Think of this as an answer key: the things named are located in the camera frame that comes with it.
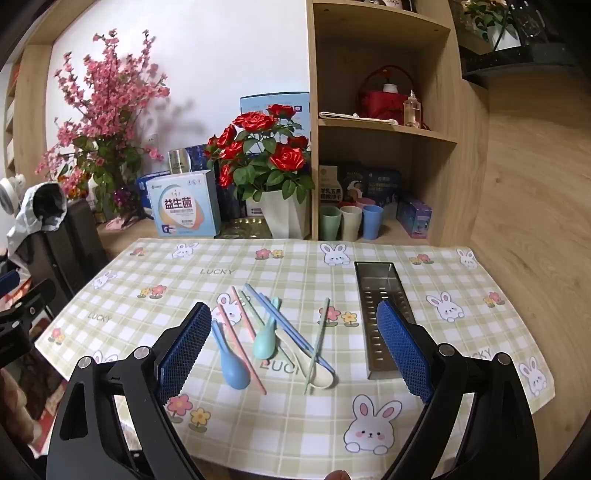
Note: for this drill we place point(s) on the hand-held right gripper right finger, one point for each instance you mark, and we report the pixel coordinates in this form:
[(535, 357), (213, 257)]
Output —
[(404, 350)]

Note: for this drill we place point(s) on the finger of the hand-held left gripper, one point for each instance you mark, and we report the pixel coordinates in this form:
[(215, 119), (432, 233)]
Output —
[(27, 309)]

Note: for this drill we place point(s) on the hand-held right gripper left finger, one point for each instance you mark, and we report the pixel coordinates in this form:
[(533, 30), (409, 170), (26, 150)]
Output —
[(184, 350)]

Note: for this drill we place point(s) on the blue spoon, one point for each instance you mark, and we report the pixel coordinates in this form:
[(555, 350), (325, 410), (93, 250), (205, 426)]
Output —
[(234, 367)]

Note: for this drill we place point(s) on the metal utensil tray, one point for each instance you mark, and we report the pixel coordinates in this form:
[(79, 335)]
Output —
[(383, 281)]

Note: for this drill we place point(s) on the teal spoon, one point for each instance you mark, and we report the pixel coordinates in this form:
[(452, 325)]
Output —
[(264, 344)]

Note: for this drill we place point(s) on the green chopstick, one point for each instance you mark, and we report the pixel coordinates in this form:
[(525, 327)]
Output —
[(322, 332), (290, 357)]

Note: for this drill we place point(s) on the cream spoon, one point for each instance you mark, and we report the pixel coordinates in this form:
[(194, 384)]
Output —
[(318, 374)]

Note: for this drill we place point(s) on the person's right hand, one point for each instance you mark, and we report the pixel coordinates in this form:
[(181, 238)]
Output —
[(339, 476)]

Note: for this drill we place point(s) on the black chair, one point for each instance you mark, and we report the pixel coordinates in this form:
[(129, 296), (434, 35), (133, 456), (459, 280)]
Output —
[(69, 258)]

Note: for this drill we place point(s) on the white cloth cap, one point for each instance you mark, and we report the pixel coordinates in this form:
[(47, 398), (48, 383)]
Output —
[(23, 221)]

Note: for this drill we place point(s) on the white round fan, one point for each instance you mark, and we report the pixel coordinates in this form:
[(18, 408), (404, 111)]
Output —
[(8, 194)]

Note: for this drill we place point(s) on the purple box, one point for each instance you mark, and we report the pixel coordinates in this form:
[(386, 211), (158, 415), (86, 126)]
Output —
[(414, 219)]

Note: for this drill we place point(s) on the blue cup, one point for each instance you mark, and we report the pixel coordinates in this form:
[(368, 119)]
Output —
[(373, 221)]

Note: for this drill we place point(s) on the gold blister tray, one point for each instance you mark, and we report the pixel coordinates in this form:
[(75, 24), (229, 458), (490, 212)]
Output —
[(242, 229)]

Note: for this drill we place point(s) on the green checkered bunny tablecloth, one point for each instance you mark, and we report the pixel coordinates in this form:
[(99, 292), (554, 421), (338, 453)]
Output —
[(286, 258)]

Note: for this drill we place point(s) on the beige cup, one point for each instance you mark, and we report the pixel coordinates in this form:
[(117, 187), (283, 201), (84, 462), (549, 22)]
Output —
[(351, 224)]

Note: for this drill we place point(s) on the white blue supplement box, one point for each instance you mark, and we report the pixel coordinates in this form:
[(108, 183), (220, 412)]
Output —
[(182, 207)]

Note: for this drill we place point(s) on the green cup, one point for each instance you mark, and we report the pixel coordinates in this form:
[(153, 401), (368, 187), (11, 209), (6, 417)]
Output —
[(330, 224)]

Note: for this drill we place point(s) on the pink cup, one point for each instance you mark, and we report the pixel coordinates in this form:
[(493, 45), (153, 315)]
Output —
[(365, 201)]

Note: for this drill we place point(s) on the red rose plant white pot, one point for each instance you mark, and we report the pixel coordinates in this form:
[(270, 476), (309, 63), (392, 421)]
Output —
[(277, 217)]

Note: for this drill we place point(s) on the blue snack box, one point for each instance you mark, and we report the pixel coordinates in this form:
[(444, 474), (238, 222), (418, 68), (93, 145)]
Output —
[(384, 189)]

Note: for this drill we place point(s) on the small blue white box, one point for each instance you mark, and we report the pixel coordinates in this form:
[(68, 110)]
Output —
[(147, 182)]

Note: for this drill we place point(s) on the dark snack packet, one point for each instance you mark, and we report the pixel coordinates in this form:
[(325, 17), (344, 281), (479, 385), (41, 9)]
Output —
[(353, 180)]

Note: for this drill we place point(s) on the white biscuit packet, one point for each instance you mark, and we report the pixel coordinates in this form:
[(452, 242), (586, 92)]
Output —
[(328, 184)]

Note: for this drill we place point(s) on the metal tumbler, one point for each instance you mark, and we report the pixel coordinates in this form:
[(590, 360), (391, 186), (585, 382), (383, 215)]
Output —
[(180, 161)]

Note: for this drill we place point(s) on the dark blue box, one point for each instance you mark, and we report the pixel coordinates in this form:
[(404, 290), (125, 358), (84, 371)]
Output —
[(203, 159)]

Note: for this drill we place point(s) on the pink blossom plant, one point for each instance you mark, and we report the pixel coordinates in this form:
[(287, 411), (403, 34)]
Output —
[(106, 115)]

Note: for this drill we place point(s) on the glass bottle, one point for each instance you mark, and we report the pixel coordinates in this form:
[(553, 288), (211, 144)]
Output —
[(412, 110)]

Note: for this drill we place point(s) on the folded newspaper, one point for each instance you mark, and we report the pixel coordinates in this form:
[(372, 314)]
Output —
[(351, 116)]

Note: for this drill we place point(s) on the red basket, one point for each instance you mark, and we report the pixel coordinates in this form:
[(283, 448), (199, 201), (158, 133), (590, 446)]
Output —
[(383, 104)]

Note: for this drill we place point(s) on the large blue white carton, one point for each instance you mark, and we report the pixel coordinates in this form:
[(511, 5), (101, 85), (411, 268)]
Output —
[(258, 104)]

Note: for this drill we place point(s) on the wooden shelf unit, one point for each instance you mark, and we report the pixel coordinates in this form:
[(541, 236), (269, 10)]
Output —
[(378, 46)]

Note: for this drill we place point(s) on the green plant white pot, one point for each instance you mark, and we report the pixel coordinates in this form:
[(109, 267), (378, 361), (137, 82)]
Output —
[(496, 27)]

